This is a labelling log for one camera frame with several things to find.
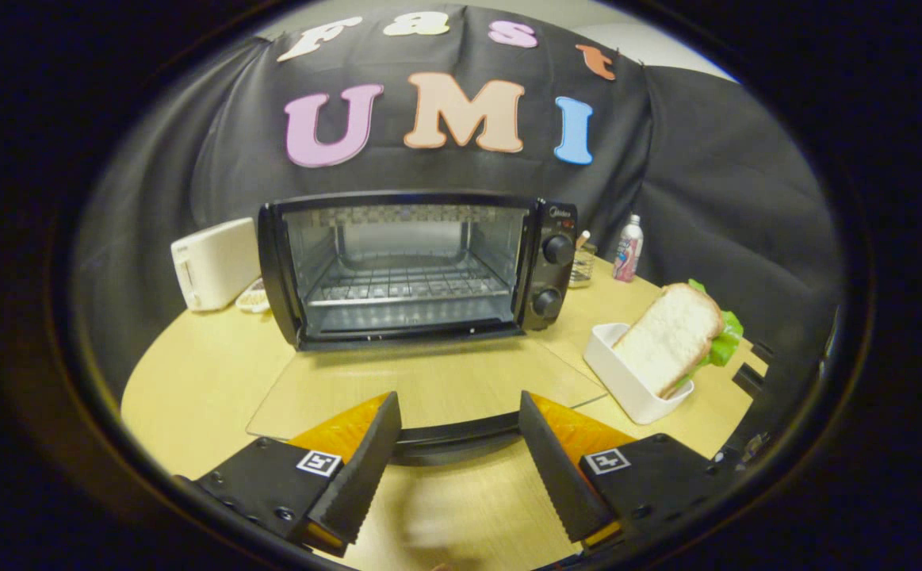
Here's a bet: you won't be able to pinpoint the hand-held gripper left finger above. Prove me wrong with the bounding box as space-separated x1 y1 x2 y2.
175 391 403 558

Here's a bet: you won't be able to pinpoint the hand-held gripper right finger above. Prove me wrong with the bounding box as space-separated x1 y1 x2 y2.
518 390 739 554

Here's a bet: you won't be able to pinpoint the white bread lettuce sandwich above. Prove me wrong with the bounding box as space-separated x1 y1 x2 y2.
611 279 745 400

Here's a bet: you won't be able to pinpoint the black toaster oven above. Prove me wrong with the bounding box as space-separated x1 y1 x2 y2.
245 190 608 467

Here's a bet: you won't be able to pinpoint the white pop-up toaster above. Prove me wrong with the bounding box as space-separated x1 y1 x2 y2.
170 217 262 312

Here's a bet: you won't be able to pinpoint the white rectangular dish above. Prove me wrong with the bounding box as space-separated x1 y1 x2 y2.
584 322 695 425

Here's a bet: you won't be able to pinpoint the small patterned plate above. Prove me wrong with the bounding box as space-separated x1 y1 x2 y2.
236 278 271 314

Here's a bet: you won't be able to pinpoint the pink and white bottle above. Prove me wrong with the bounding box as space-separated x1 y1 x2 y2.
613 214 644 283

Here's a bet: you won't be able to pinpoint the black backdrop cloth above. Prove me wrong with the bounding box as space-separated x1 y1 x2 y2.
72 4 846 397

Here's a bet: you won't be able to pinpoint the wire mesh basket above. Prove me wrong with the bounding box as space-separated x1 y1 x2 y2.
570 232 598 289

